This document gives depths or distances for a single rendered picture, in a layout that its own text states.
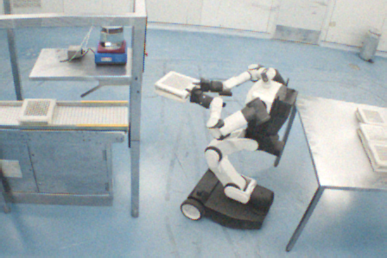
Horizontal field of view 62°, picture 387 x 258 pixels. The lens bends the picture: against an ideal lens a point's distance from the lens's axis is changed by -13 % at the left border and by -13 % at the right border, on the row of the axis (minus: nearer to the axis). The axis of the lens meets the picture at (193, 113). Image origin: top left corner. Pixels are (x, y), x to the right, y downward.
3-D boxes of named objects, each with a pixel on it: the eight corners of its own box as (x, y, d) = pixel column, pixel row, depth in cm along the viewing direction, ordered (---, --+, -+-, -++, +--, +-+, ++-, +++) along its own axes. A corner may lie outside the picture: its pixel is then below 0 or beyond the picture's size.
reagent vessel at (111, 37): (123, 40, 222) (125, 12, 211) (123, 50, 210) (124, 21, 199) (100, 40, 219) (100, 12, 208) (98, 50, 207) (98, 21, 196)
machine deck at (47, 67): (131, 53, 236) (131, 47, 234) (131, 82, 206) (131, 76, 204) (42, 53, 224) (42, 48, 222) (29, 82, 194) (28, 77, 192)
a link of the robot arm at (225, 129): (218, 146, 219) (250, 128, 215) (207, 131, 213) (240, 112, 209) (215, 136, 229) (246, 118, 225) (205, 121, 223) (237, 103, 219)
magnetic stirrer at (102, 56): (127, 49, 231) (128, 37, 225) (127, 65, 214) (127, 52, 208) (97, 49, 227) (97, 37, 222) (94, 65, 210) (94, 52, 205)
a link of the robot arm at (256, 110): (250, 126, 220) (269, 115, 217) (249, 127, 211) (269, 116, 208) (240, 109, 220) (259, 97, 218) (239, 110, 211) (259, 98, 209)
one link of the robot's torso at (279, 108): (289, 122, 253) (302, 80, 233) (276, 149, 227) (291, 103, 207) (251, 109, 262) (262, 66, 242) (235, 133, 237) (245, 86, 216)
